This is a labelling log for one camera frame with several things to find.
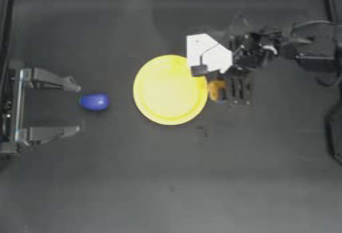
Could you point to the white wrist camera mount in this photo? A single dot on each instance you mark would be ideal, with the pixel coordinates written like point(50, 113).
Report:
point(207, 52)

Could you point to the yellow oval plate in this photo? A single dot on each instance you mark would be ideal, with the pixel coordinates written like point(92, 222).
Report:
point(167, 90)

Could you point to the blue toy eggplant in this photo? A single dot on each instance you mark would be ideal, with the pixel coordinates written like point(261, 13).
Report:
point(94, 102)

